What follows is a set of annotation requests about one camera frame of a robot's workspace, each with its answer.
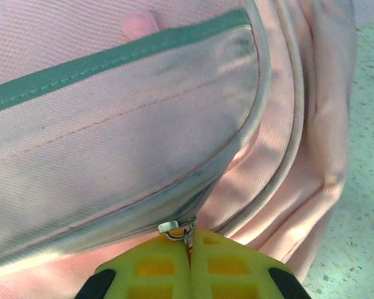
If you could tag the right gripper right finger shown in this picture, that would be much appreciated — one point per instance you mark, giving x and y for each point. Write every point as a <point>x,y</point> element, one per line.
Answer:
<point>237,271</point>

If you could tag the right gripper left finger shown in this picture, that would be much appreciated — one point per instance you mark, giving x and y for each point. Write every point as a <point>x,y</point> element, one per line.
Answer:
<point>149,271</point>

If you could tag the pink backpack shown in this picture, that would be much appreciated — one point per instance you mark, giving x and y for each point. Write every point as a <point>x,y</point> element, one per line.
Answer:
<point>143,124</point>

